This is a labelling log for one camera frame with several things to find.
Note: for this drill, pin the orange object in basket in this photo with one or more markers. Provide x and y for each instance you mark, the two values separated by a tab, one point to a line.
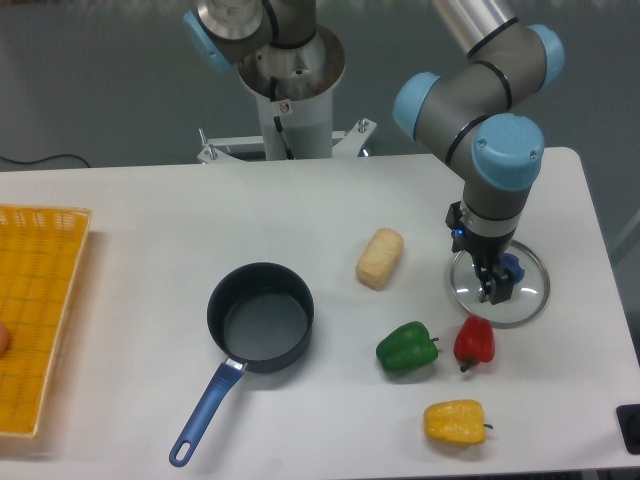
5	338

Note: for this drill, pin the yellow woven basket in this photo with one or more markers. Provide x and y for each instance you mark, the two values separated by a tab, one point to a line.
41	251

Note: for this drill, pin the beige bread loaf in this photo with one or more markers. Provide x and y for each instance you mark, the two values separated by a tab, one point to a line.
380	258

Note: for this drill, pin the yellow bell pepper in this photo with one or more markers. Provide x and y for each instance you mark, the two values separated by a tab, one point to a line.
456	422

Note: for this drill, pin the green bell pepper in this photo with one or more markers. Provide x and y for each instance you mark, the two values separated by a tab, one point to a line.
407	348

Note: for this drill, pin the dark saucepan blue handle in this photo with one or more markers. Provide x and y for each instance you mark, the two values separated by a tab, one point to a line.
261	317

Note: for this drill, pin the black table grommet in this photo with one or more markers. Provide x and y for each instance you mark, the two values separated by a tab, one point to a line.
628	419

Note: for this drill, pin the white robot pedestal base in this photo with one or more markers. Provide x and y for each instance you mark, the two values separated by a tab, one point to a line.
294	94

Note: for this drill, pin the red bell pepper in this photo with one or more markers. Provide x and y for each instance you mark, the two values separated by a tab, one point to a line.
474	343

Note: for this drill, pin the glass pot lid blue knob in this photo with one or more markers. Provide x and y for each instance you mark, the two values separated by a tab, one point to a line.
529	295

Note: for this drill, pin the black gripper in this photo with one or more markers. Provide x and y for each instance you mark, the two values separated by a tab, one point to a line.
486	241

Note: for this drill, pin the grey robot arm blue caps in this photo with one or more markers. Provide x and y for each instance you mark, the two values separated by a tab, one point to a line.
466	121

